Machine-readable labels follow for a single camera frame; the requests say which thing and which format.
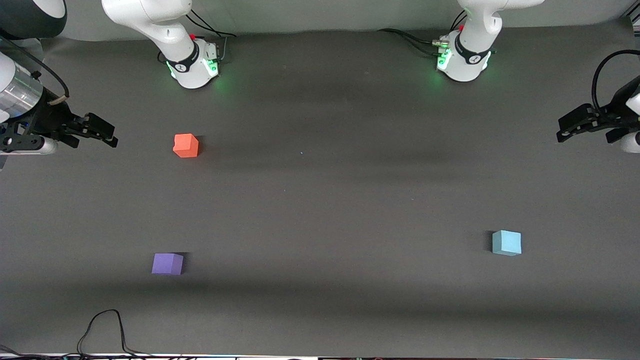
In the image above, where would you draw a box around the black left base cable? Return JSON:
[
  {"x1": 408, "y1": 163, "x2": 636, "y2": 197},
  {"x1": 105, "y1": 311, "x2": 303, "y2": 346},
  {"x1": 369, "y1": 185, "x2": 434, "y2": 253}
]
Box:
[{"x1": 377, "y1": 10, "x2": 469, "y2": 57}]

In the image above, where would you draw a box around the black base cable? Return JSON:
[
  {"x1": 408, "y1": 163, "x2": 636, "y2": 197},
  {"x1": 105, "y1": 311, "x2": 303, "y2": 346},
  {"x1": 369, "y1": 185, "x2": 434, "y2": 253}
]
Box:
[
  {"x1": 377, "y1": 10, "x2": 469, "y2": 57},
  {"x1": 185, "y1": 9, "x2": 237, "y2": 64}
]

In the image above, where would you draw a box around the black looped loose cable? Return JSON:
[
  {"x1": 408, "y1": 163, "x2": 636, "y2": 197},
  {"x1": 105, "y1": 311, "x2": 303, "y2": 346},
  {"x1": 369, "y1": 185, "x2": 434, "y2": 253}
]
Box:
[{"x1": 76, "y1": 309, "x2": 152, "y2": 359}]

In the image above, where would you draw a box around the dark grey table mat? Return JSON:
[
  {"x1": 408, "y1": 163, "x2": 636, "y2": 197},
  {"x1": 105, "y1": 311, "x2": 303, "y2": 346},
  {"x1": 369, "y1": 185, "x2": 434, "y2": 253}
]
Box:
[{"x1": 0, "y1": 20, "x2": 640, "y2": 359}]

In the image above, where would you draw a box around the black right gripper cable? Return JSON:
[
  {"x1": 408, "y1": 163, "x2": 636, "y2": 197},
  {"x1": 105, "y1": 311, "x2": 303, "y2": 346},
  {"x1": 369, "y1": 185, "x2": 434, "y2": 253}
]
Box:
[{"x1": 0, "y1": 36, "x2": 70, "y2": 106}]

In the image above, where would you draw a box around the light blue foam block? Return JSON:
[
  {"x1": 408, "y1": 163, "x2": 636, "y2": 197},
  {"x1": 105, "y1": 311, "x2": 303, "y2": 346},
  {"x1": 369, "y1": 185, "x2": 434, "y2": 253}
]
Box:
[{"x1": 492, "y1": 229, "x2": 522, "y2": 257}]

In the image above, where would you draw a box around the black right base cable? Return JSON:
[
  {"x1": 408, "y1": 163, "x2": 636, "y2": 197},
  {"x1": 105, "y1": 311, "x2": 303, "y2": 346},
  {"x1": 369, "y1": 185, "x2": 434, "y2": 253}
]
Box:
[{"x1": 185, "y1": 9, "x2": 237, "y2": 64}]

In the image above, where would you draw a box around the purple foam block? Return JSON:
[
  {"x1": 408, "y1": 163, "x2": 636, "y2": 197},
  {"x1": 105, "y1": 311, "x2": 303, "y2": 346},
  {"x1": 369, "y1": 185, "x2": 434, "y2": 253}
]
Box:
[{"x1": 151, "y1": 253, "x2": 184, "y2": 276}]

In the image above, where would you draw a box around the orange foam block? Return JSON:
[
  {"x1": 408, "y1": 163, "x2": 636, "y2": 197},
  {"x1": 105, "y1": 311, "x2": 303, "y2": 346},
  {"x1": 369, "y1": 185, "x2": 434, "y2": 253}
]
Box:
[{"x1": 173, "y1": 133, "x2": 200, "y2": 159}]

